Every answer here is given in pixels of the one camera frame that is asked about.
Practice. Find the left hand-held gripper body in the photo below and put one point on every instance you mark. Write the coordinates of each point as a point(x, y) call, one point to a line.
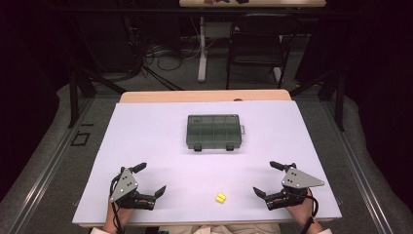
point(125, 185)

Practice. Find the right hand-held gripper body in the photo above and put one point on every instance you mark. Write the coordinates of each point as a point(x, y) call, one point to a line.
point(297, 182)

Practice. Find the small yellow block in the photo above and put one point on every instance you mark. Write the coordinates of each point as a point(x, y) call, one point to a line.
point(221, 197)

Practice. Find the grey transparent compartment box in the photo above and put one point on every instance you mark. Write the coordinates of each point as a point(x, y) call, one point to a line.
point(214, 131)

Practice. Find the person's right hand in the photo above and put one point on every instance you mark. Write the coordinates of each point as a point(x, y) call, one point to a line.
point(300, 211)

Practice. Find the person's left hand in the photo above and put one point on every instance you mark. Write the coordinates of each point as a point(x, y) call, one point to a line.
point(114, 217)

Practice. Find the black metal stand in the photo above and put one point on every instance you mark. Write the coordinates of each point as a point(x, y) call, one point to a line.
point(339, 97)
point(74, 97)

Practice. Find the wooden table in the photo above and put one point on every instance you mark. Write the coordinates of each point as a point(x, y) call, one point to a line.
point(204, 96)

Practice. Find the black chair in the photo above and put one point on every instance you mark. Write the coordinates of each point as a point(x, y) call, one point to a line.
point(256, 45)

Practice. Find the white desk leg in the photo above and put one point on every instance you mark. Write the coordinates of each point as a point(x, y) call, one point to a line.
point(202, 58)

